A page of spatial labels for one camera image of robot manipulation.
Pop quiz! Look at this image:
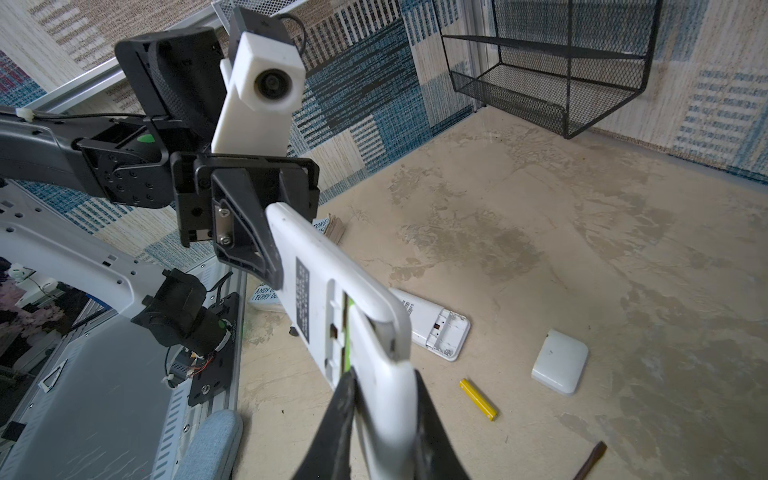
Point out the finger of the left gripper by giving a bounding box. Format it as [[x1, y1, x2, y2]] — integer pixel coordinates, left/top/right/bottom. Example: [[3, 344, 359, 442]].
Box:
[[211, 168, 283, 290]]

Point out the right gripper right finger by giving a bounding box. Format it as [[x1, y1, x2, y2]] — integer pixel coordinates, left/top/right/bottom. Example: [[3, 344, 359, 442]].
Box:
[[414, 370, 469, 480]]

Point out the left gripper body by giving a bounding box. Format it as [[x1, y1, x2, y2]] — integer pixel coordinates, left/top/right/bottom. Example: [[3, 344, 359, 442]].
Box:
[[170, 152, 320, 248]]

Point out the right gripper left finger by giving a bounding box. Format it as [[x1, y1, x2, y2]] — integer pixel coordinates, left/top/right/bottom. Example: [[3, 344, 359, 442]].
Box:
[[293, 369, 357, 480]]

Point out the yellow battery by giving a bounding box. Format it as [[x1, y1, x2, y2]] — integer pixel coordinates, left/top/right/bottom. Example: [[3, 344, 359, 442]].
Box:
[[459, 379, 498, 421]]

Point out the red remote control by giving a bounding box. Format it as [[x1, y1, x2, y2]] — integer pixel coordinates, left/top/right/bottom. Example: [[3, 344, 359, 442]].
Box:
[[266, 203, 411, 387]]

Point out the white remote control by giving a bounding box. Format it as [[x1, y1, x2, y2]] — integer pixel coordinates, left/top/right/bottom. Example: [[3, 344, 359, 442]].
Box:
[[390, 288, 471, 362]]

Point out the white battery cover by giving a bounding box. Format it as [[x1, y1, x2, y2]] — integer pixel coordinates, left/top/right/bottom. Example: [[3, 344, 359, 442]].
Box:
[[531, 329, 589, 396]]

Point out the black yellow screwdriver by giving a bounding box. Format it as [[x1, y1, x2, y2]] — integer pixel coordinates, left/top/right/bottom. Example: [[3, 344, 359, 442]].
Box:
[[573, 441, 607, 480]]

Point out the red remote battery cover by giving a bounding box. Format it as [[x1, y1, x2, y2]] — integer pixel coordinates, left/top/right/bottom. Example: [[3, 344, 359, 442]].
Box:
[[349, 304, 418, 479]]

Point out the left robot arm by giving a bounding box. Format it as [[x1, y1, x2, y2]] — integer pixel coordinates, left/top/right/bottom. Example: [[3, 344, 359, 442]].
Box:
[[1, 18, 319, 332]]

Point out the colourful paperback book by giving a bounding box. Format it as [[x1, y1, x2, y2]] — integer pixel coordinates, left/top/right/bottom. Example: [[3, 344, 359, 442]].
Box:
[[248, 215, 346, 313]]

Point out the blue grey oval pouch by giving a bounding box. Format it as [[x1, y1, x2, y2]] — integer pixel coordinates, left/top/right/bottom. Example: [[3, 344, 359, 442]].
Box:
[[174, 409, 243, 480]]

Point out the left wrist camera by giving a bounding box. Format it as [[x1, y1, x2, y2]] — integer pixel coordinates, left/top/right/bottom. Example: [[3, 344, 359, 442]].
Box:
[[211, 7, 306, 157]]

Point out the black wire shelf rack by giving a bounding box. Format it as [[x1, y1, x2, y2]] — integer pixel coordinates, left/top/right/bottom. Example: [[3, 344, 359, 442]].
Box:
[[432, 1, 662, 139]]

